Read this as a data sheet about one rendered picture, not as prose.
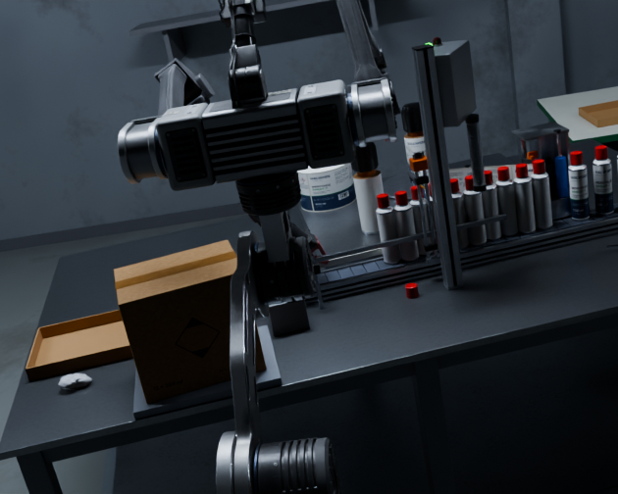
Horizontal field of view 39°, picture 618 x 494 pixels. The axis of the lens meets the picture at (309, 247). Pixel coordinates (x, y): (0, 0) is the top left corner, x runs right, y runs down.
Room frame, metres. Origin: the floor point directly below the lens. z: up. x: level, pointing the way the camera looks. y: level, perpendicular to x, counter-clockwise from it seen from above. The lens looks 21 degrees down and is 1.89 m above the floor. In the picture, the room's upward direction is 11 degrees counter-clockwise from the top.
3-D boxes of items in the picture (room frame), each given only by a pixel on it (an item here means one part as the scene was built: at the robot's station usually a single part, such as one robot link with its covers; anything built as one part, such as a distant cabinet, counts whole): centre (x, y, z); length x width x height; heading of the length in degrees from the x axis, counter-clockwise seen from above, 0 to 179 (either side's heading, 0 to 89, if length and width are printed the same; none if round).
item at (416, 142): (2.96, -0.44, 1.04); 0.09 x 0.09 x 0.29
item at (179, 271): (1.99, 0.33, 0.99); 0.30 x 0.24 x 0.27; 101
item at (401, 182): (2.96, -0.44, 0.89); 0.31 x 0.31 x 0.01
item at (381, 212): (2.34, -0.23, 0.98); 0.05 x 0.05 x 0.20
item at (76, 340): (2.26, 0.67, 0.85); 0.30 x 0.26 x 0.04; 95
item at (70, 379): (2.04, 0.67, 0.85); 0.08 x 0.07 x 0.04; 66
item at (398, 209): (2.34, -0.28, 0.98); 0.05 x 0.05 x 0.20
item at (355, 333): (2.53, -0.18, 0.82); 2.10 x 1.31 x 0.02; 95
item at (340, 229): (2.80, -0.41, 0.86); 0.80 x 0.67 x 0.05; 95
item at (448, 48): (2.27, -0.43, 1.38); 0.17 x 0.10 x 0.19; 150
